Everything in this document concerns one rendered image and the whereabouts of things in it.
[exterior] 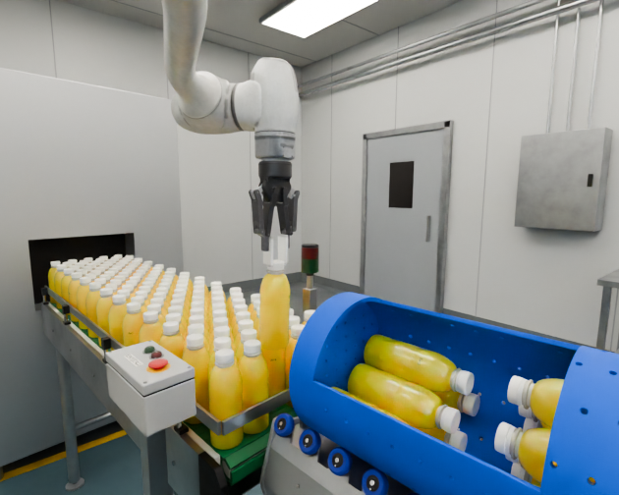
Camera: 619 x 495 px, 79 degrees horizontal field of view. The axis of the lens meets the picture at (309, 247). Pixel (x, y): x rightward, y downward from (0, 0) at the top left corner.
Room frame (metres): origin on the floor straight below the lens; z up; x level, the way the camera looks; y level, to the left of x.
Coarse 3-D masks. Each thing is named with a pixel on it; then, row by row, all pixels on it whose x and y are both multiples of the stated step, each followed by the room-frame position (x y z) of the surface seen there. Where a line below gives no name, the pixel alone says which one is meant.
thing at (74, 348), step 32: (64, 352) 1.51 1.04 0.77; (96, 352) 1.21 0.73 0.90; (64, 384) 1.64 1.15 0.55; (96, 384) 1.20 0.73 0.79; (64, 416) 1.64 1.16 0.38; (96, 416) 1.75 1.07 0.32; (192, 448) 0.73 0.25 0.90; (192, 480) 0.73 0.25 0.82; (224, 480) 0.66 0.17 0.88; (256, 480) 0.87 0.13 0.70
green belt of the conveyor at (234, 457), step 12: (288, 408) 0.87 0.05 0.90; (204, 432) 0.78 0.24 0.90; (264, 432) 0.78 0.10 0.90; (240, 444) 0.73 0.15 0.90; (252, 444) 0.73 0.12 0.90; (264, 444) 0.74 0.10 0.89; (228, 456) 0.70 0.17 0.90; (240, 456) 0.70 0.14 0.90; (252, 456) 0.72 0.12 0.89; (264, 456) 0.73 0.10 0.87; (240, 468) 0.69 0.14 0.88; (252, 468) 0.71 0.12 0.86; (228, 480) 0.69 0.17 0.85
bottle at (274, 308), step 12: (264, 276) 0.84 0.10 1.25; (276, 276) 0.83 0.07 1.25; (264, 288) 0.83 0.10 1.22; (276, 288) 0.82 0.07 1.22; (288, 288) 0.84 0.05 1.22; (264, 300) 0.82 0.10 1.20; (276, 300) 0.82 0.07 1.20; (288, 300) 0.84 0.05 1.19; (264, 312) 0.82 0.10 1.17; (276, 312) 0.82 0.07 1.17; (288, 312) 0.84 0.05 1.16; (264, 324) 0.82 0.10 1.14; (276, 324) 0.82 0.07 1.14; (288, 324) 0.84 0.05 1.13; (264, 336) 0.82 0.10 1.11; (276, 336) 0.82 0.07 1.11; (288, 336) 0.84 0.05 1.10; (264, 348) 0.82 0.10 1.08; (276, 348) 0.82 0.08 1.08
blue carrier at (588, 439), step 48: (336, 336) 0.72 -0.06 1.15; (432, 336) 0.73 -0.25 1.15; (480, 336) 0.64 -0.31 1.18; (528, 336) 0.55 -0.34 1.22; (336, 384) 0.73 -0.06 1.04; (480, 384) 0.67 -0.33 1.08; (576, 384) 0.40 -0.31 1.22; (336, 432) 0.57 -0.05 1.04; (384, 432) 0.49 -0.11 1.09; (480, 432) 0.63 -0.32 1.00; (576, 432) 0.37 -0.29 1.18; (432, 480) 0.45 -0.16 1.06; (480, 480) 0.40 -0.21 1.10; (576, 480) 0.35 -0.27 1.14
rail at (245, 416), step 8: (280, 392) 0.81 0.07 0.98; (288, 392) 0.82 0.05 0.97; (264, 400) 0.77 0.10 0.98; (272, 400) 0.78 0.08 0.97; (280, 400) 0.80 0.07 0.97; (288, 400) 0.82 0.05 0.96; (248, 408) 0.74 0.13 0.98; (256, 408) 0.75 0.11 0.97; (264, 408) 0.77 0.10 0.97; (272, 408) 0.78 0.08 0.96; (232, 416) 0.71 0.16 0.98; (240, 416) 0.72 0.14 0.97; (248, 416) 0.73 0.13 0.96; (256, 416) 0.75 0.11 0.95; (224, 424) 0.69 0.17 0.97; (232, 424) 0.71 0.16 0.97; (240, 424) 0.72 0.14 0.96; (224, 432) 0.69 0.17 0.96
